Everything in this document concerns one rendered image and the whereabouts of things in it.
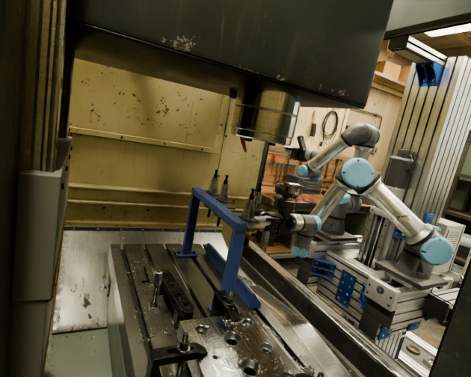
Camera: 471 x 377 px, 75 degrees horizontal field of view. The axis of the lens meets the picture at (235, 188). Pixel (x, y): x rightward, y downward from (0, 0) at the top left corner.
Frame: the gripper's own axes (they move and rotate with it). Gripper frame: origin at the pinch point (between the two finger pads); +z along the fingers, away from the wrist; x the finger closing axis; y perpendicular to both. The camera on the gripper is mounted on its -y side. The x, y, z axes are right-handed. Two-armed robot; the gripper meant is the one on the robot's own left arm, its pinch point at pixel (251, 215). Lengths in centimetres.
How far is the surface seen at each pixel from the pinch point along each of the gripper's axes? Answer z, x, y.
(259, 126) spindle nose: 27, -39, -32
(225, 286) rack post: 15.8, -18.7, 19.7
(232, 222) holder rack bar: 16.4, -16.0, -1.6
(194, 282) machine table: 17.9, 2.6, 30.0
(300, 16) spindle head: 27, -46, -54
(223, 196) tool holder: 9.9, 8.1, -4.5
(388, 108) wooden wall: -357, 241, -118
